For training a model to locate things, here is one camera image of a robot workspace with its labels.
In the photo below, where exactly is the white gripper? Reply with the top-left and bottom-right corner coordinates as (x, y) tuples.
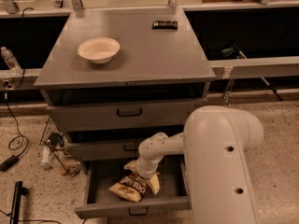
(123, 157), (161, 195)

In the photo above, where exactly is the brown chip bag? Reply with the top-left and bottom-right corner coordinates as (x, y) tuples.
(109, 173), (149, 203)

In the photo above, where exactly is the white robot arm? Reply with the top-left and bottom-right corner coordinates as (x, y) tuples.
(135, 105), (263, 224)

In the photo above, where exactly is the grey bottom drawer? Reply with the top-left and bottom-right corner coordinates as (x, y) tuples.
(75, 155), (191, 219)

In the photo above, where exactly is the grey drawer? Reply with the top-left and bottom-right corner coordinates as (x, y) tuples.
(75, 155), (191, 219)
(66, 134), (188, 161)
(48, 98), (206, 132)

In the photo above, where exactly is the grey middle drawer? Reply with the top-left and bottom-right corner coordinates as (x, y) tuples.
(66, 134), (188, 161)

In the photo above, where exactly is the grey top drawer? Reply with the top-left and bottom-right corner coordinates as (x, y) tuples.
(48, 98), (206, 132)

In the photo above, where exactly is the grey drawer cabinet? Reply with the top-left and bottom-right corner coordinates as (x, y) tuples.
(33, 7), (217, 161)

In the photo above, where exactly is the clear bottle on floor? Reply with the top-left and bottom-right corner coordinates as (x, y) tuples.
(41, 146), (50, 170)

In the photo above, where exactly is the black stand bar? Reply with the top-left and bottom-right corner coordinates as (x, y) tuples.
(9, 181), (29, 224)

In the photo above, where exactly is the white bowl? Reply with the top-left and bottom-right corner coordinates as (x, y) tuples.
(78, 37), (121, 64)

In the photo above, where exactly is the black power adapter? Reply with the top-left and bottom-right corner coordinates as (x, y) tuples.
(0, 155), (19, 172)

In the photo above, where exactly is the black snack bar wrapper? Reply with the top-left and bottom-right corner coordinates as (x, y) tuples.
(152, 21), (178, 30)

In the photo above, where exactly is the clear plastic water bottle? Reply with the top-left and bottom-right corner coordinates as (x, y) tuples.
(1, 47), (22, 76)

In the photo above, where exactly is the wire mesh basket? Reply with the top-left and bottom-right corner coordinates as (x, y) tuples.
(40, 118), (66, 148)

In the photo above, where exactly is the black power cable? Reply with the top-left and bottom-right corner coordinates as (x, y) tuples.
(4, 7), (35, 158)

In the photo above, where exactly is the green handled tool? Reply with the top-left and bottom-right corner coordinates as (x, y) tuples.
(221, 42), (282, 105)

